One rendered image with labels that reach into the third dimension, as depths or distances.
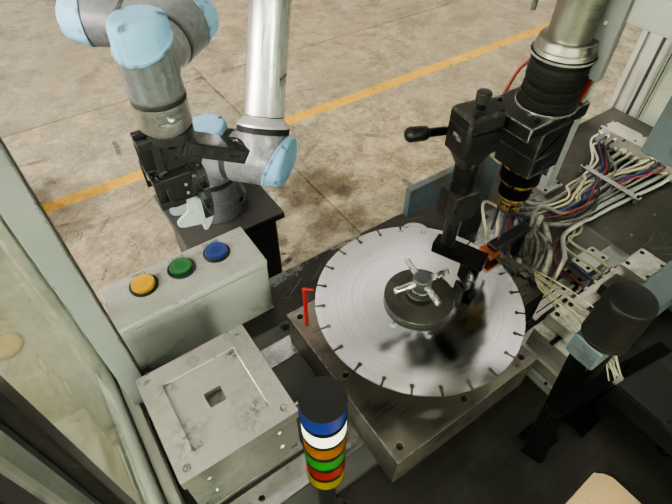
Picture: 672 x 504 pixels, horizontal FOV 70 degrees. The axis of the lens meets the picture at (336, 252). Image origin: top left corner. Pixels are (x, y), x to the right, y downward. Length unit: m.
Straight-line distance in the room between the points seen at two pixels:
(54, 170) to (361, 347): 2.42
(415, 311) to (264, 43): 0.61
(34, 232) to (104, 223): 1.89
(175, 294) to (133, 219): 1.59
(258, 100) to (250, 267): 0.36
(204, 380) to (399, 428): 0.30
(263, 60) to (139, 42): 0.43
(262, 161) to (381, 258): 0.37
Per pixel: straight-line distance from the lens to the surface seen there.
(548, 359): 0.94
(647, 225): 1.39
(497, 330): 0.77
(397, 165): 2.60
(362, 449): 0.86
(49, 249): 0.63
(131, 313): 0.89
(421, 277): 0.74
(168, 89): 0.69
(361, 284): 0.79
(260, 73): 1.05
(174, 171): 0.77
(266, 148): 1.05
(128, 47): 0.67
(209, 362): 0.79
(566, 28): 0.63
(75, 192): 2.74
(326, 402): 0.45
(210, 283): 0.88
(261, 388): 0.75
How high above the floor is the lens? 1.57
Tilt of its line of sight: 48 degrees down
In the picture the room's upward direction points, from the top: straight up
